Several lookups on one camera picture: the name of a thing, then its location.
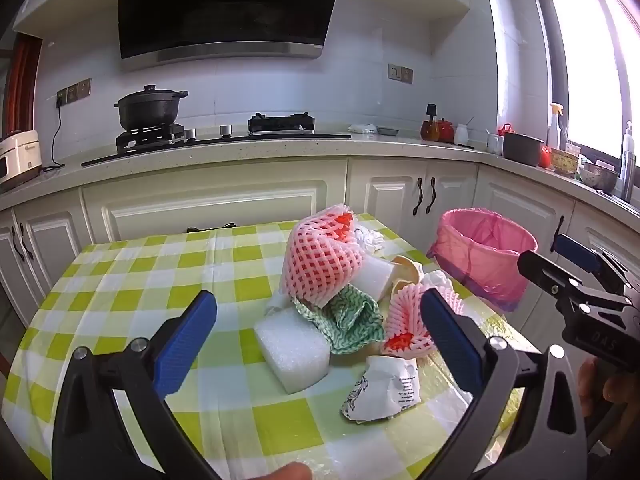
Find black power cable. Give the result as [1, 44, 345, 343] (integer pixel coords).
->
[42, 102, 66, 173]

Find black range hood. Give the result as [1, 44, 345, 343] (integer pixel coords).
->
[118, 0, 347, 73]

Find black glass gas cooktop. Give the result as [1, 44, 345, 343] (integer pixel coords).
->
[81, 132, 353, 168]

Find green checked tablecloth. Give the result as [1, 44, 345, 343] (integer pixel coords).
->
[0, 212, 551, 480]

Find large white foam block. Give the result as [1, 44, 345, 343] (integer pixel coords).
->
[253, 306, 332, 395]

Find white rice cooker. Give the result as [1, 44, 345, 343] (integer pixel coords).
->
[0, 129, 43, 186]

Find black cooking pot with lid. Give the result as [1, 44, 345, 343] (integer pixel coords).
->
[114, 85, 189, 131]

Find small white foam block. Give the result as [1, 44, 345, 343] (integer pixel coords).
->
[356, 259, 397, 302]

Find crushed printed paper cup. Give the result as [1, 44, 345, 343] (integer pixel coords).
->
[341, 355, 421, 423]

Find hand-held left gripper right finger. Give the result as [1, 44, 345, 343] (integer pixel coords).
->
[420, 287, 588, 480]

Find small pink foam net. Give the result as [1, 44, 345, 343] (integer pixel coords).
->
[381, 282, 461, 361]

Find glass oil bottle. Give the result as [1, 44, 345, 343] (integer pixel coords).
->
[420, 103, 441, 142]

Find trash bin with pink bag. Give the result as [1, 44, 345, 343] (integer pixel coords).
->
[426, 208, 538, 313]

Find green patterned cloth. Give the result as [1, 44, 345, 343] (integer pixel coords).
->
[292, 287, 386, 356]

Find white lower kitchen cabinet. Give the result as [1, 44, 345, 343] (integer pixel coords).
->
[0, 157, 640, 331]

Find white tissue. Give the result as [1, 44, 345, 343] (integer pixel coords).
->
[422, 269, 455, 295]
[355, 227, 385, 253]

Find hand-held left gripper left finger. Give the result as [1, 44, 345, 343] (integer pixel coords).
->
[51, 289, 221, 480]

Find pump dispenser bottle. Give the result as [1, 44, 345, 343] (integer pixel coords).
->
[620, 121, 637, 196]

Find person's right hand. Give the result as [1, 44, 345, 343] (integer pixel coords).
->
[577, 359, 640, 419]

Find black burner grate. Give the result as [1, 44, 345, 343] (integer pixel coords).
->
[247, 111, 316, 136]
[116, 122, 186, 153]

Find large pink foam net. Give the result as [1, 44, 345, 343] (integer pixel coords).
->
[280, 203, 366, 308]

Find grey inner cooker pot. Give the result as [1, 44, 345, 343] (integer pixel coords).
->
[501, 130, 546, 167]

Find white speckled countertop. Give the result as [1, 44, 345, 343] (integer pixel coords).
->
[0, 127, 640, 211]

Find yellow patterned bowl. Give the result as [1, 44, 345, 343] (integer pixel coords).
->
[550, 147, 581, 176]

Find kitchen window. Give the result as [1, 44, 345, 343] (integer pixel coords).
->
[525, 0, 640, 161]

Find white spray bottle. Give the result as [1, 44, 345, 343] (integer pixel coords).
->
[546, 103, 565, 151]

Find reddish brown door frame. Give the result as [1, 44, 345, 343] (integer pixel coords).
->
[2, 32, 43, 136]

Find grey triple wall outlet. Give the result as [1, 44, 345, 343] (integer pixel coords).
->
[56, 78, 92, 107]

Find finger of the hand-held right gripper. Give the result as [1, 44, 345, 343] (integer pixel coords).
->
[554, 233, 640, 292]
[517, 250, 632, 322]

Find metal bowl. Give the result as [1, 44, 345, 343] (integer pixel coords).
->
[579, 162, 621, 192]

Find person's left hand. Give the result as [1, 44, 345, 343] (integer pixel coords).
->
[250, 462, 312, 480]

